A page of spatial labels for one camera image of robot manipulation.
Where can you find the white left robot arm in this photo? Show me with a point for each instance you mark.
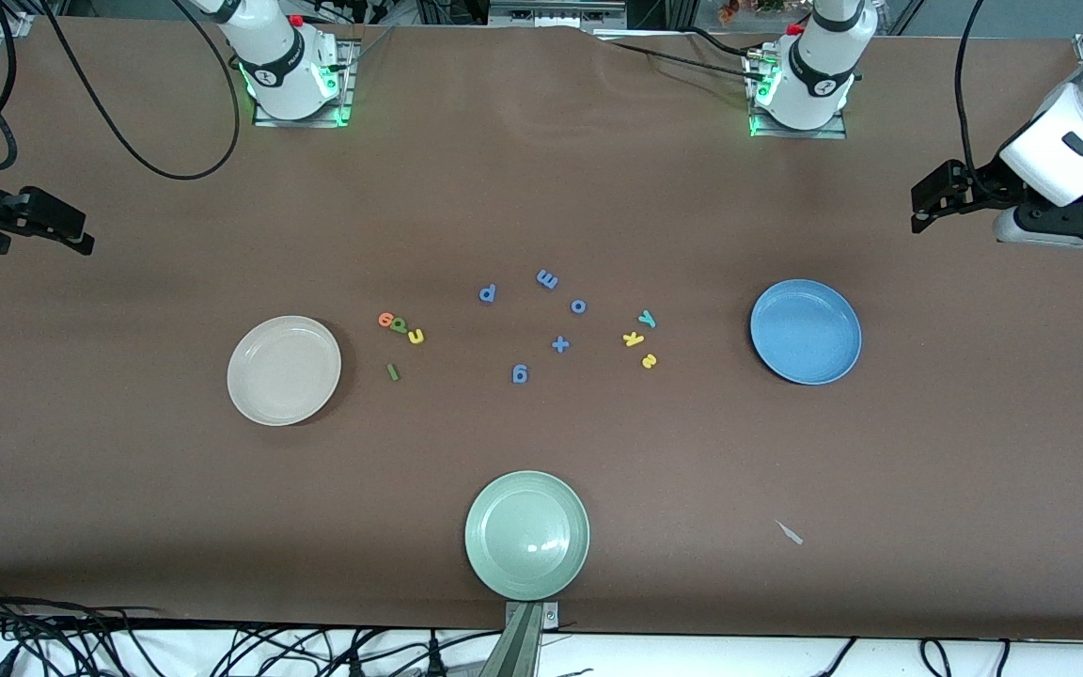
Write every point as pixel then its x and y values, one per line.
pixel 814 66

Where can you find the orange flowers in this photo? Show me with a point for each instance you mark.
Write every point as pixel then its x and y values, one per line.
pixel 729 9

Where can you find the blue foam letter p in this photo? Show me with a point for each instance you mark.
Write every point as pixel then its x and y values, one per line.
pixel 485 297

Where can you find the blue plate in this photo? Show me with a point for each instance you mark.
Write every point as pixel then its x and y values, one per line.
pixel 805 334

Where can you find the blue foam letter g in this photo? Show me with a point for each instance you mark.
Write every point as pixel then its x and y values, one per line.
pixel 514 372

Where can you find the grey metal camera post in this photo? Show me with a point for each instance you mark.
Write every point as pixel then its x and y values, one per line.
pixel 523 649

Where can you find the pale green plate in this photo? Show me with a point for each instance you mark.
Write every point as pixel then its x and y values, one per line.
pixel 527 536

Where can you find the blue foam letter m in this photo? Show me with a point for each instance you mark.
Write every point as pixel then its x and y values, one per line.
pixel 547 279

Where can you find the yellow foam letter u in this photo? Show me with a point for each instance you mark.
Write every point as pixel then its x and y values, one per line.
pixel 420 336

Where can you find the teal foam letter y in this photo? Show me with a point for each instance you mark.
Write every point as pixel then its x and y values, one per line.
pixel 647 320

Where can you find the grey metal frame block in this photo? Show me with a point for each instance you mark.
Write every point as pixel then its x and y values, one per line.
pixel 556 14

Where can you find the brown table cover sheet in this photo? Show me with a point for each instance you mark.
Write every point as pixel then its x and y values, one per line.
pixel 128 470

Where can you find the white tape scrap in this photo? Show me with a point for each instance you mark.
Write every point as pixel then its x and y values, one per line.
pixel 791 534

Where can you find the beige brown plate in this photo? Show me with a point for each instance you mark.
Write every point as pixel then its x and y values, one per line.
pixel 283 371

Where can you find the yellow foam letter k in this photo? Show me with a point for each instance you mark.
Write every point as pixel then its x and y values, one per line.
pixel 634 339

